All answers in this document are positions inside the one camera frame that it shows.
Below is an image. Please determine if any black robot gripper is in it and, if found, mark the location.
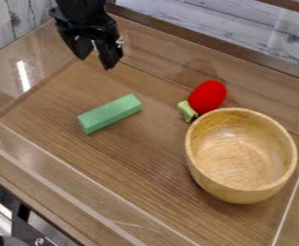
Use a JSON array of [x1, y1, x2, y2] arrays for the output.
[[49, 0, 123, 70]]

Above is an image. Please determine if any red plush ball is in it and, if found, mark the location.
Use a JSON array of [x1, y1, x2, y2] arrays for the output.
[[187, 81, 227, 114]]

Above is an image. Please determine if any small green block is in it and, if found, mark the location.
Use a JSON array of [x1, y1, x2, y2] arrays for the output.
[[177, 101, 197, 123]]

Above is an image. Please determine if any light wooden bowl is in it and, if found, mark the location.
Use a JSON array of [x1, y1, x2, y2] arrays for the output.
[[184, 108, 298, 204]]

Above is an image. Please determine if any black table leg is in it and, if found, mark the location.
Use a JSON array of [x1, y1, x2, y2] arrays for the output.
[[12, 203, 30, 233]]

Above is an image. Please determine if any green rectangular block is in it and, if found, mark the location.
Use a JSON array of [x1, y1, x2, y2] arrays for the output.
[[77, 93, 143, 135]]

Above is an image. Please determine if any clear acrylic front barrier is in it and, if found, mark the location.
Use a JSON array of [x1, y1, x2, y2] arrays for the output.
[[0, 123, 199, 246]]

